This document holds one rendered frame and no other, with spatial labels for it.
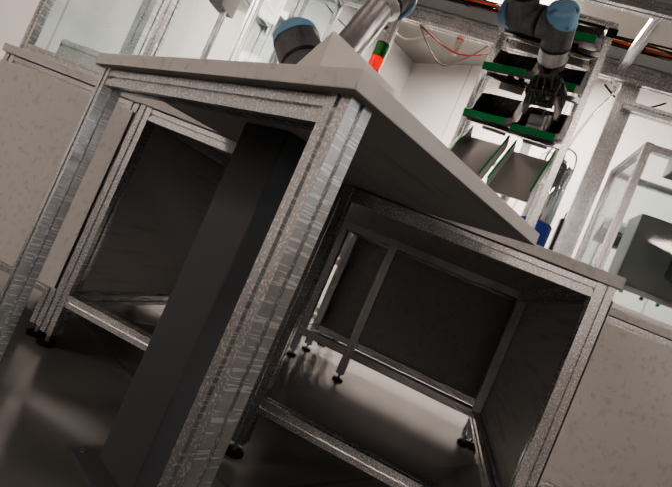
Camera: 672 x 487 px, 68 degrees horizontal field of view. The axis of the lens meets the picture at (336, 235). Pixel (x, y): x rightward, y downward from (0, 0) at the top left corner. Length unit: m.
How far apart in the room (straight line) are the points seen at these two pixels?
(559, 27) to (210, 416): 1.15
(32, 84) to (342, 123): 1.57
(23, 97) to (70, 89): 0.19
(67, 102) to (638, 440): 2.34
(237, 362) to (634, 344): 1.75
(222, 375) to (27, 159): 1.46
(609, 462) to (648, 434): 0.17
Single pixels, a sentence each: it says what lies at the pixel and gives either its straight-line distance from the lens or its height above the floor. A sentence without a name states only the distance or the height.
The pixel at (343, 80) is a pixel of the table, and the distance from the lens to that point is 0.65.
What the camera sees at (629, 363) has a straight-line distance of 2.18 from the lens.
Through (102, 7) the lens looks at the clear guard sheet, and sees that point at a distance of 2.08.
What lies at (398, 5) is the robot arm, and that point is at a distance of 1.55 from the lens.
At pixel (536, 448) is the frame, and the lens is 1.41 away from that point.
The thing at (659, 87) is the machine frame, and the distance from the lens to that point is 3.01.
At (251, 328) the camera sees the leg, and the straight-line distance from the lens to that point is 0.64.
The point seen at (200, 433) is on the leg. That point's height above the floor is 0.36.
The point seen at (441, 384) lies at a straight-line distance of 3.09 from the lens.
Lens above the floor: 0.64
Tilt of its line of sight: 2 degrees up
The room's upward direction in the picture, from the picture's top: 23 degrees clockwise
